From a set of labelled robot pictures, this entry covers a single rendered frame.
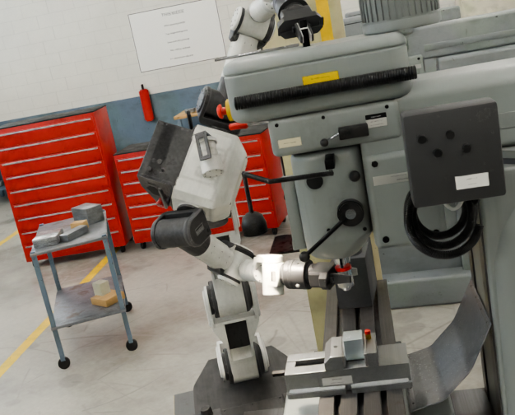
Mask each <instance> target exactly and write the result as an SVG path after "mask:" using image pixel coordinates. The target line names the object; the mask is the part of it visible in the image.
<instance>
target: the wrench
mask: <svg viewBox="0 0 515 415"><path fill-rule="evenodd" d="M297 46H299V43H298V44H289V45H286V46H281V47H276V48H272V49H264V50H259V51H254V52H250V53H246V54H237V55H233V56H228V57H223V58H216V59H215V62H217V61H221V60H226V59H231V58H239V57H243V56H249V55H253V54H261V53H266V52H270V51H275V50H279V49H288V48H293V47H297Z"/></svg>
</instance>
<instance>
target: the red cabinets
mask: <svg viewBox="0 0 515 415"><path fill-rule="evenodd" d="M235 136H237V137H239V140H240V141H241V143H242V145H243V147H244V150H245V151H246V153H247V158H248V162H247V167H246V169H245V172H248V173H250V174H254V175H259V176H261V177H265V178H268V179H275V178H281V176H283V174H282V169H281V161H280V157H279V156H275V155H274V154H273V151H272V147H271V139H270V134H269V129H268V124H259V125H253V126H248V128H244V129H241V130H240V132H239V135H235ZM149 143H150V142H141V143H136V144H131V145H128V146H127V147H125V148H124V149H122V150H120V151H119V152H117V149H116V146H115V142H114V136H113V133H112V129H111V125H110V122H109V116H108V112H107V109H106V105H100V106H95V107H90V108H86V109H82V110H73V111H69V112H64V113H60V114H51V115H47V116H43V117H38V118H33V119H26V120H21V121H16V122H12V123H8V124H4V125H2V126H0V170H1V173H2V178H3V181H4V184H5V187H6V191H7V196H8V198H9V202H10V204H11V208H12V212H13V216H14V218H15V222H16V227H17V230H18V233H19V236H20V239H21V244H22V247H23V250H24V253H25V257H26V262H27V263H28V262H32V258H31V257H30V252H31V249H32V246H33V243H32V240H33V239H34V238H35V237H36V234H37V231H38V229H39V224H42V223H44V224H48V223H51V222H56V221H61V220H65V219H69V218H73V215H72V210H71V208H74V207H76V206H79V205H81V204H83V203H98V204H101V207H102V209H104V210H105V211H106V217H107V220H108V223H109V229H110V233H111V236H112V240H113V243H114V247H119V246H120V250H121V252H125V245H127V243H128V242H129V241H131V240H133V238H134V241H135V244H137V243H141V248H142V249H145V248H146V242H150V241H152V240H151V226H152V224H153V222H154V221H155V220H156V219H157V218H158V217H159V216H160V215H161V214H162V213H164V212H167V211H174V210H173V209H172V207H171V206H168V208H167V209H165V208H164V207H158V206H157V205H156V203H157V202H156V201H155V200H154V199H153V197H152V196H150V195H149V194H148V193H147V191H145V190H144V188H143V187H142V186H141V184H140V182H139V179H138V178H137V173H138V171H139V169H140V166H141V164H142V161H143V158H144V155H145V154H146V150H147V148H148V145H149ZM247 179H248V186H249V192H250V195H251V196H250V197H251V199H252V205H253V210H254V211H256V212H260V213H261V214H262V215H263V216H264V218H265V220H266V221H267V229H269V228H272V234H273V235H276V234H277V227H279V226H280V224H281V223H282V222H285V221H286V218H285V217H286V216H287V215H288V213H287V208H286V204H285V200H284V190H283V189H282V187H281V183H276V184H266V183H263V182H260V181H257V180H252V179H250V178H247ZM235 203H236V207H237V212H238V215H239V223H240V227H239V231H242V227H241V225H242V218H243V216H244V215H245V214H246V213H247V212H248V211H249V210H248V203H247V199H246V193H245V189H244V182H243V179H242V181H241V184H240V186H239V191H238V193H237V196H236V199H235ZM100 249H104V243H103V241H102V240H99V241H96V242H92V243H89V244H85V245H79V246H75V247H71V248H68V249H62V250H59V251H54V252H52V256H53V258H57V257H62V256H66V255H71V254H80V253H85V252H91V251H96V250H100ZM32 263H33V262H32Z"/></svg>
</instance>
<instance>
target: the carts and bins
mask: <svg viewBox="0 0 515 415"><path fill-rule="evenodd" d="M71 210H72V215H73V218H69V219H65V220H61V221H56V222H51V223H48V224H44V223H42V224H39V229H38V231H37V234H36V237H35V238H34V239H33V240H32V243H33V246H32V249H31V252H30V257H31V258H32V262H33V265H34V268H35V273H36V276H37V279H38V282H39V287H40V290H41V293H42V297H43V299H44V304H45V308H46V310H47V314H48V317H49V322H50V325H51V331H53V336H54V339H55V343H56V345H57V349H58V354H59V356H60V359H59V360H58V366H59V367H60V368H61V369H67V368H68V367H69V366H70V359H69V358H68V357H65V355H64V351H63V346H62V344H61V340H60V337H59V334H58V329H61V328H65V327H71V326H73V325H75V324H81V323H84V322H87V321H91V320H94V319H100V318H104V317H106V316H110V315H116V314H119V313H121V314H122V317H123V322H124V326H125V329H126V333H127V336H128V340H127V342H126V348H127V350H129V351H134V350H136V349H137V340H136V339H133V338H132V333H131V329H130V326H129V323H128V317H127V314H126V312H129V311H130V310H131V309H132V303H131V302H129V301H128V299H127V296H126V292H125V289H124V285H123V277H122V274H121V273H120V269H119V266H118V260H117V256H116V253H115V249H114V243H113V240H112V236H111V233H110V229H109V223H108V220H107V217H106V211H105V210H104V209H102V207H101V204H98V203H83V204H81V205H79V206H76V207H72V208H71ZM99 240H102V241H103V243H104V249H105V252H106V255H107V259H108V262H109V268H110V272H111V275H112V276H110V277H104V278H101V279H97V280H94V281H90V282H84V283H81V284H77V285H74V286H70V287H64V288H61V285H60V281H59V279H58V274H57V270H56V267H55V264H54V261H53V256H52V252H54V251H59V250H62V249H68V248H71V247H75V246H79V245H85V244H89V243H92V242H96V241H99ZM108 241H109V242H108ZM109 247H110V248H109ZM110 250H111V252H110ZM42 254H47V255H48V258H49V263H50V267H51V269H52V273H53V278H54V281H55V284H56V288H57V294H56V299H55V304H54V309H53V312H52V308H51V305H50V302H49V297H48V293H47V291H46V287H45V285H44V279H43V276H42V273H41V270H40V267H39V262H38V259H37V256H38V255H42ZM111 254H112V255H111ZM112 257H113V258H112ZM114 267H115V268H114ZM115 269H116V272H115ZM116 273H117V274H116Z"/></svg>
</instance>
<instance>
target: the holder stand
mask: <svg viewBox="0 0 515 415"><path fill-rule="evenodd" d="M349 263H350V264H351V267H352V268H357V269H358V275H356V276H353V278H354V284H355V285H354V286H353V287H351V289H350V290H349V291H343V289H342V288H339V287H338V284H335V286H336V295H337V300H338V305H339V309H348V308H359V307H370V306H373V300H374V296H375V291H376V286H377V277H376V272H375V266H374V261H373V251H372V245H371V239H370V237H369V238H368V240H367V241H366V242H365V244H364V245H363V246H362V248H361V249H360V250H359V252H357V253H356V254H354V255H352V256H351V257H350V262H349Z"/></svg>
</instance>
